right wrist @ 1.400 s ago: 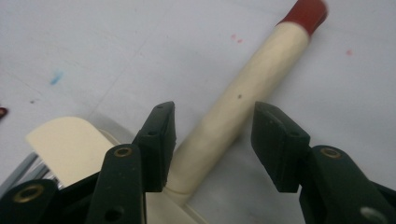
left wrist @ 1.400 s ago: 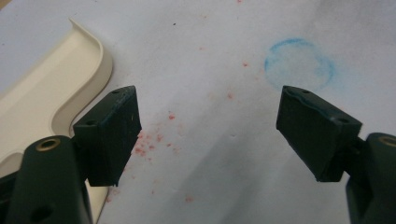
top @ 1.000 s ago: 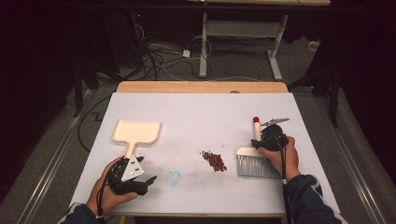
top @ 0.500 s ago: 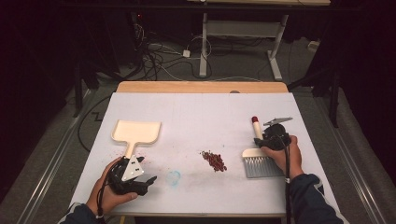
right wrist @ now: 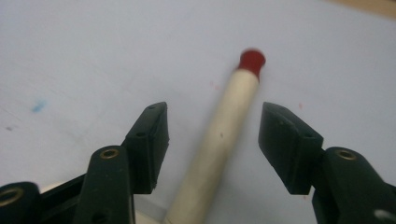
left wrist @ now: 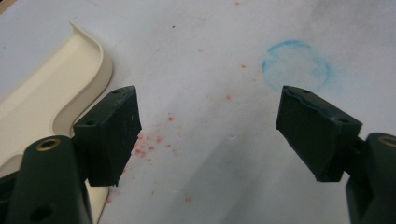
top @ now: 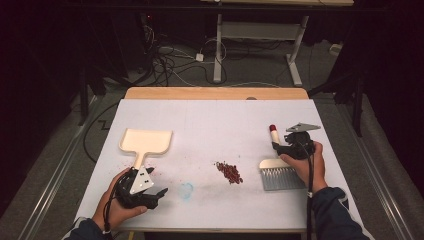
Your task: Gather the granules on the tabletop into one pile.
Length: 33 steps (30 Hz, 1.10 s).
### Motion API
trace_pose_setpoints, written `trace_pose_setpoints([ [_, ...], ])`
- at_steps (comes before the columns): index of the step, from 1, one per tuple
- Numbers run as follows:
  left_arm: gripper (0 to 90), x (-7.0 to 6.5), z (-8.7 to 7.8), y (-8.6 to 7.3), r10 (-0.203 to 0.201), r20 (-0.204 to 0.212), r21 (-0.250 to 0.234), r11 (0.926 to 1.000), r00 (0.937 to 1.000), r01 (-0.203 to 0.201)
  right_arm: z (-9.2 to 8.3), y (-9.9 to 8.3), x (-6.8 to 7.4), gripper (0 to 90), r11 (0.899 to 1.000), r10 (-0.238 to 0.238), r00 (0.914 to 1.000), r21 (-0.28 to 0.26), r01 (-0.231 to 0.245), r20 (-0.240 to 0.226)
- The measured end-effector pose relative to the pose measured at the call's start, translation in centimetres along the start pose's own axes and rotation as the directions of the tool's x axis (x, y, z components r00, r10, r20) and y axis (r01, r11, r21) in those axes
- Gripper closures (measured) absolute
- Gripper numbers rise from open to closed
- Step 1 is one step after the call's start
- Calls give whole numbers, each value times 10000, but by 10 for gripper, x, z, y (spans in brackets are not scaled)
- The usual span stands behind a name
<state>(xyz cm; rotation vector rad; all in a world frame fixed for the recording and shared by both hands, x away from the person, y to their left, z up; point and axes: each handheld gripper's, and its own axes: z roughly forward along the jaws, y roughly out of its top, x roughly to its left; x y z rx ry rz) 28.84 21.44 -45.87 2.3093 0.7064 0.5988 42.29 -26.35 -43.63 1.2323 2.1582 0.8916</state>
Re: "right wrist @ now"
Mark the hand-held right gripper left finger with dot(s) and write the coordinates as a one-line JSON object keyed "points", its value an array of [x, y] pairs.
{"points": [[148, 149]]}

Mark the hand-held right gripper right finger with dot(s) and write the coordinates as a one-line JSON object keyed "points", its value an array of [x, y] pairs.
{"points": [[289, 149]]}

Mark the cream hand brush grey bristles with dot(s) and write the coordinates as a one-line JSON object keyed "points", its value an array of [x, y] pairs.
{"points": [[218, 140]]}

